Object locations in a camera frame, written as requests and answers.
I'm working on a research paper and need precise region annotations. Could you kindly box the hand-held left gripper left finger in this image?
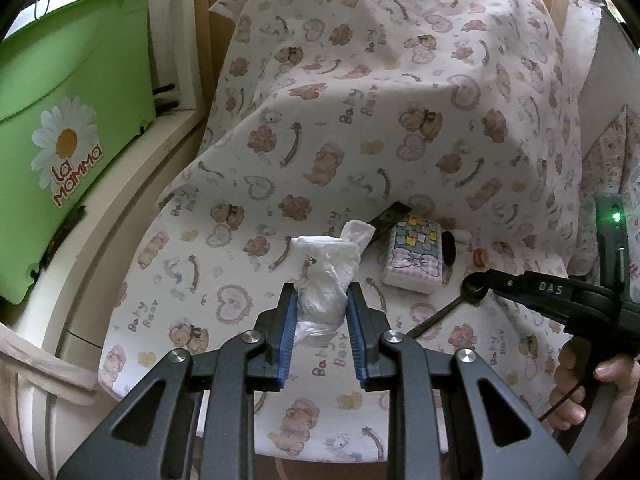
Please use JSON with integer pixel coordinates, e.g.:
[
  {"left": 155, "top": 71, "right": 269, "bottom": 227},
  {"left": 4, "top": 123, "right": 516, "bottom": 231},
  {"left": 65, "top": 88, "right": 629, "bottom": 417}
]
[{"left": 55, "top": 282, "right": 301, "bottom": 480}]

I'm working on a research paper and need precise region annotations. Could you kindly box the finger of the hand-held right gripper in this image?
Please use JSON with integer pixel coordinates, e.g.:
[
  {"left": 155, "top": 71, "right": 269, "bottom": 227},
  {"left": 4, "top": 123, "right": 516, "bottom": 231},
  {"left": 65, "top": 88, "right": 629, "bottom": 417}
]
[
  {"left": 460, "top": 269, "right": 528, "bottom": 307},
  {"left": 406, "top": 296, "right": 467, "bottom": 340}
]

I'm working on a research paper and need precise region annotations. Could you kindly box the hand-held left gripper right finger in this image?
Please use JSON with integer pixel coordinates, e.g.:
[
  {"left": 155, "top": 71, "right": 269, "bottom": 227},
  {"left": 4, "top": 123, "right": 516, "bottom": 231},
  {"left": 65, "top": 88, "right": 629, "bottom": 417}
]
[{"left": 346, "top": 282, "right": 583, "bottom": 480}]

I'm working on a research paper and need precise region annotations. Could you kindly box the white plastic bag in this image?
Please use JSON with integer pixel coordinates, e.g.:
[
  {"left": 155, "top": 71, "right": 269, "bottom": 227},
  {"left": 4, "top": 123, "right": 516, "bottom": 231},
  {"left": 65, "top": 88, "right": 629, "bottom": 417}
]
[{"left": 290, "top": 220, "right": 377, "bottom": 346}]

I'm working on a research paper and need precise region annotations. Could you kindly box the person's right hand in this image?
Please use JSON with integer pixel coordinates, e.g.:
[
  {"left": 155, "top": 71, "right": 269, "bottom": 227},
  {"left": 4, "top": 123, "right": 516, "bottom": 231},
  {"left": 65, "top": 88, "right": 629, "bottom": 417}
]
[{"left": 554, "top": 341, "right": 640, "bottom": 453}]

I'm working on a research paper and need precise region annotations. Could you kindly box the pastel printed tissue pack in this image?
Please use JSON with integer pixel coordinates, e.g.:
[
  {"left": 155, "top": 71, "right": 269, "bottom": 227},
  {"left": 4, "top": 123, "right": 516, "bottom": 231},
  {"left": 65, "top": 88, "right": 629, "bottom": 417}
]
[{"left": 382, "top": 215, "right": 443, "bottom": 295}]

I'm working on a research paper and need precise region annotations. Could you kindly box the black rectangular packet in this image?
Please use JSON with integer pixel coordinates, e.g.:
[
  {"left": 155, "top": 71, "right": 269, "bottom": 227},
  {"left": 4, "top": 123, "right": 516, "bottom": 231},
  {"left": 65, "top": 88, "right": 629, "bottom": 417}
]
[{"left": 369, "top": 201, "right": 413, "bottom": 241}]

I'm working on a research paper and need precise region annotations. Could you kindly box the bear print cloth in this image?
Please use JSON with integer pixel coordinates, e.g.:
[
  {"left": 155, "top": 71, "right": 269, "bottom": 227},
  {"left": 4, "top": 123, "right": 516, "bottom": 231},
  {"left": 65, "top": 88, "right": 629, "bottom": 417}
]
[{"left": 97, "top": 0, "right": 586, "bottom": 463}]

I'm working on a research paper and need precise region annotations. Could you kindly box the white shelf unit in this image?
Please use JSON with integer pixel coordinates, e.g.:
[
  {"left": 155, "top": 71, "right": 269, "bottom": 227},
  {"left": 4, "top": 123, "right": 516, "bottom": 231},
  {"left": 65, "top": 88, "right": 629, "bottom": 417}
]
[{"left": 0, "top": 0, "right": 221, "bottom": 480}]

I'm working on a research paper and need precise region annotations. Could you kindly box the pale pink cloth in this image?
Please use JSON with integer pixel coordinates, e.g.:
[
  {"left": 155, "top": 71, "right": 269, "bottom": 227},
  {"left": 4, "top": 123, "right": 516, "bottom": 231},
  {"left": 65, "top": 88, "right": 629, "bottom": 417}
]
[{"left": 0, "top": 324, "right": 98, "bottom": 393}]

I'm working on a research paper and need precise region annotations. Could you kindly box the black clip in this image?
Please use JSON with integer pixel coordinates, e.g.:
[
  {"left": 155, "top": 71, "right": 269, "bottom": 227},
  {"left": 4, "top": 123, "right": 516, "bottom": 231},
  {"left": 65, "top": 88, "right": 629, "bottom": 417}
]
[{"left": 154, "top": 82, "right": 181, "bottom": 117}]

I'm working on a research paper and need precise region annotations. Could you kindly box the wooden chair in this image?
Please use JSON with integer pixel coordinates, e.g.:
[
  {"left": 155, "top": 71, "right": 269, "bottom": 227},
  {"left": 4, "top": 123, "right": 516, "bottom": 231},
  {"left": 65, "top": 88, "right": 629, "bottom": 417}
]
[{"left": 192, "top": 0, "right": 576, "bottom": 480}]

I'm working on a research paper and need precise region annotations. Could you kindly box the green plastic bin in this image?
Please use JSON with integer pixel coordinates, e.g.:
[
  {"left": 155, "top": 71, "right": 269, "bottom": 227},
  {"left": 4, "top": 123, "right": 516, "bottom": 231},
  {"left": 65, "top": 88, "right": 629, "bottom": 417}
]
[{"left": 0, "top": 0, "right": 166, "bottom": 306}]

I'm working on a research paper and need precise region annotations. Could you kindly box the black hair tie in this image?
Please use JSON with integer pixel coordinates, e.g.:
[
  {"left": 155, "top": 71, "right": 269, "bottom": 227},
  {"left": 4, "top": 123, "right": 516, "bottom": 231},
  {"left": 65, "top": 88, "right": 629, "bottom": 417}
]
[{"left": 440, "top": 230, "right": 458, "bottom": 270}]

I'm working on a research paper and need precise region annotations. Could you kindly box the black cable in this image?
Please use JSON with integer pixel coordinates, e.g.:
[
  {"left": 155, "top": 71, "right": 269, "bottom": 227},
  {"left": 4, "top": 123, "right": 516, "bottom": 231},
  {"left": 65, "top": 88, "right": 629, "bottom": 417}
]
[{"left": 537, "top": 360, "right": 593, "bottom": 423}]

